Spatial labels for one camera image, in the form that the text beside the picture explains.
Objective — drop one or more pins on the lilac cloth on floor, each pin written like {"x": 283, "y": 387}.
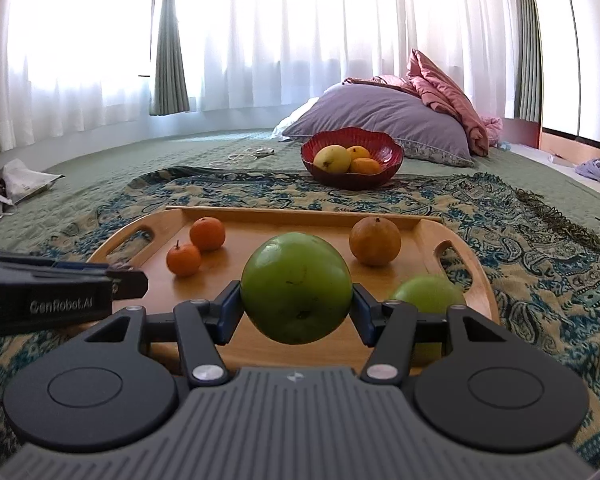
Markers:
{"x": 589, "y": 169}

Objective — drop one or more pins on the front orange in bowl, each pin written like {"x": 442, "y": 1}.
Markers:
{"x": 365, "y": 165}

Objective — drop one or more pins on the small tangerine with stem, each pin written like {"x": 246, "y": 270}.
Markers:
{"x": 183, "y": 260}

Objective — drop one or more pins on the large green apple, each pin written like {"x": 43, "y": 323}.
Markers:
{"x": 296, "y": 288}

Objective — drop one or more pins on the green curtain left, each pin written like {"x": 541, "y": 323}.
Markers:
{"x": 170, "y": 93}

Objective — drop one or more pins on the green quilted bedspread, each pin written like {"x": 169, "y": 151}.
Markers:
{"x": 93, "y": 180}

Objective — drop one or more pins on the green curtain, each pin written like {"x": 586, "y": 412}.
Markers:
{"x": 528, "y": 95}
{"x": 170, "y": 93}

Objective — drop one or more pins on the white paper bag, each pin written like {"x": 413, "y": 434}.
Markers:
{"x": 21, "y": 182}

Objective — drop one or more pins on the small round tangerine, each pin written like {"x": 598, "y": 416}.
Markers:
{"x": 207, "y": 234}

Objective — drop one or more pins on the rear orange in bowl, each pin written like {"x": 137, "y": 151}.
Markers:
{"x": 358, "y": 151}

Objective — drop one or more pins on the orange in bowl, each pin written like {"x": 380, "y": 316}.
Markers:
{"x": 365, "y": 165}
{"x": 358, "y": 151}

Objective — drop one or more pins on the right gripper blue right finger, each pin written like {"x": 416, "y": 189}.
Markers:
{"x": 392, "y": 329}

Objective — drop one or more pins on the purple pillow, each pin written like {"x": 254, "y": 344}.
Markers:
{"x": 423, "y": 133}

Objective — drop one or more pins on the wooden serving tray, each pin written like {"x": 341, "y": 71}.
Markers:
{"x": 145, "y": 242}

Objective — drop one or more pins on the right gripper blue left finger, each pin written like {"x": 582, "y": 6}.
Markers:
{"x": 198, "y": 326}

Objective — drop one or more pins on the small green apple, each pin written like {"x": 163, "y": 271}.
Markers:
{"x": 429, "y": 294}

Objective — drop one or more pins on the red fruit bowl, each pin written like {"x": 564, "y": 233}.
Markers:
{"x": 379, "y": 144}

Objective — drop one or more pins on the pink blanket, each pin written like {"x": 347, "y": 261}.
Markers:
{"x": 440, "y": 93}

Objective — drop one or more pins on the dull brownish orange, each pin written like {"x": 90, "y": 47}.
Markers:
{"x": 375, "y": 241}

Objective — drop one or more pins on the green curtain right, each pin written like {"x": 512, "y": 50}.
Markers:
{"x": 528, "y": 95}

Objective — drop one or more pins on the yellow mango in bowl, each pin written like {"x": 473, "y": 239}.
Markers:
{"x": 333, "y": 159}

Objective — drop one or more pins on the white sheer curtain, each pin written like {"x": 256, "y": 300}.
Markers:
{"x": 76, "y": 65}

